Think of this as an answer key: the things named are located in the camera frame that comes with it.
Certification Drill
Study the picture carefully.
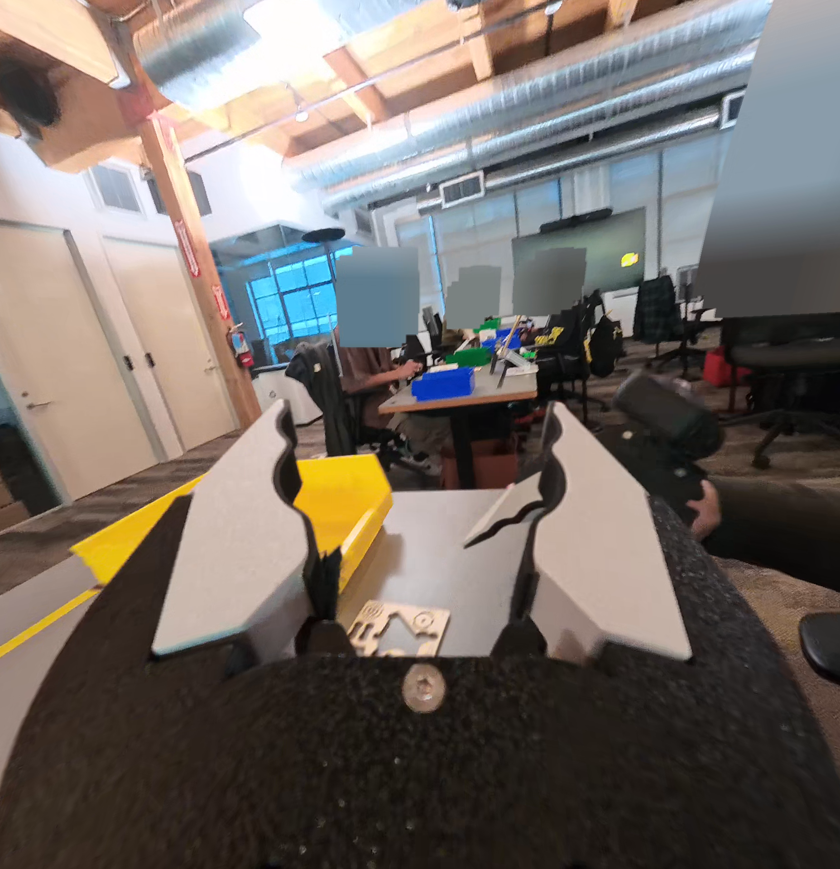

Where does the chair with yellow-print jacket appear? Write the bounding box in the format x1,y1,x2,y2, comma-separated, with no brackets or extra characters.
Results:
535,299,607,410

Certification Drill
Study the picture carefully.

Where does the black chair armrest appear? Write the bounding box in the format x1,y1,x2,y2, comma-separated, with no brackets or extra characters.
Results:
799,613,840,684

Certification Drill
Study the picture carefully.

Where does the person's right hand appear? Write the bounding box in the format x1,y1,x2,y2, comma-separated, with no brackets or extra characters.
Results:
690,478,723,542

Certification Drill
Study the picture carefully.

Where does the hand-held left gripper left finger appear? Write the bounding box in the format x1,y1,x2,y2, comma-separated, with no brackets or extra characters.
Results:
151,399,341,658

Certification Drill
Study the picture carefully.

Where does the wooden support post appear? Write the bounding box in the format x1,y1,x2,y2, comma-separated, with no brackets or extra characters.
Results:
138,115,261,430

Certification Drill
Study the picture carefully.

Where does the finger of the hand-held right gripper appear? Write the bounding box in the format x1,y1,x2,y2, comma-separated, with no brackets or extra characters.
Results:
464,473,546,548

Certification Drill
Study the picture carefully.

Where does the black floor lamp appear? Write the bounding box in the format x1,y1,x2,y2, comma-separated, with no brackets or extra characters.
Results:
301,227,346,262

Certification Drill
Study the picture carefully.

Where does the white wall vent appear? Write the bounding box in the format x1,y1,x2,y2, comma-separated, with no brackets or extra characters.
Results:
87,163,145,215

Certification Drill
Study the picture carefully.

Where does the black round ceiling speaker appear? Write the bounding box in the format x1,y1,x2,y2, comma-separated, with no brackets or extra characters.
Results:
0,54,61,130

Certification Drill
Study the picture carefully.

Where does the black backpack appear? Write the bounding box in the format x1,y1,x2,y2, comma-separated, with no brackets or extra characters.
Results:
588,315,624,378

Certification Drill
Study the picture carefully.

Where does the person's right forearm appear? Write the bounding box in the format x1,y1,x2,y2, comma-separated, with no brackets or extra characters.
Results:
701,474,840,600

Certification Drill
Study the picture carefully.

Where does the chair with plaid jacket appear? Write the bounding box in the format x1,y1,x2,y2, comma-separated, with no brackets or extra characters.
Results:
634,275,689,362

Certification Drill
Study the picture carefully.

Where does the short silver spiral duct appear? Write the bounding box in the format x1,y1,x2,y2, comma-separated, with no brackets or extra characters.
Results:
131,0,271,113

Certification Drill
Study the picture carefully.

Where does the blue-lit grid window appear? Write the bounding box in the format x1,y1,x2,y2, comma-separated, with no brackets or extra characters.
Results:
246,254,339,340

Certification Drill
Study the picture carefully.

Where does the laser-cut wooden part sheet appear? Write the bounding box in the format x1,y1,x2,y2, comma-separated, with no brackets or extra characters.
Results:
348,601,452,658

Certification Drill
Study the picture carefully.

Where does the brown cardboard box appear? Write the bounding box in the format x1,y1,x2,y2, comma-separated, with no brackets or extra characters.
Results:
439,434,519,491

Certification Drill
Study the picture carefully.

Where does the chair with dark jacket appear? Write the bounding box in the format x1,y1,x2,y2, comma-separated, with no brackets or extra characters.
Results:
285,343,356,457

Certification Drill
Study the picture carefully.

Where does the yellow plastic bin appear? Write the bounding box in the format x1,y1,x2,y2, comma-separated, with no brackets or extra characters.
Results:
70,454,394,588

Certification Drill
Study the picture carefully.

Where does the white door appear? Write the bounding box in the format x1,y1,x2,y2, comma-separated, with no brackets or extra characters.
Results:
101,236,239,452
0,220,159,500

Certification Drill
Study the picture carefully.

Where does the blue plastic bin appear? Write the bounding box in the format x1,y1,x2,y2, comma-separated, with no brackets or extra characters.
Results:
412,367,476,401

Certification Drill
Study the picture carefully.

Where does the black office chair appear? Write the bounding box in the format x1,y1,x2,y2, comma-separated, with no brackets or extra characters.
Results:
722,315,840,471

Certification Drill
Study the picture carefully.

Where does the grey work table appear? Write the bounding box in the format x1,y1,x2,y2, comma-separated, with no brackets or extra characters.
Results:
379,360,539,491

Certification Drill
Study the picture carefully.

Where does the black wall speaker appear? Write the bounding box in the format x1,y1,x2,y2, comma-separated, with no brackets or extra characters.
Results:
148,170,212,218

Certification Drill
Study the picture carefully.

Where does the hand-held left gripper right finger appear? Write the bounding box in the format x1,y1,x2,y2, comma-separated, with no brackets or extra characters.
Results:
507,401,694,665

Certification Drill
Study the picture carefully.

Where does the black video bar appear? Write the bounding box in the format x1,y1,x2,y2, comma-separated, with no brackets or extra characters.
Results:
538,207,614,235

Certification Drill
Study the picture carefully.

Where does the large dark wall screen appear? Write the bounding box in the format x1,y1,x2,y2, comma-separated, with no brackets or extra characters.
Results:
511,207,647,294

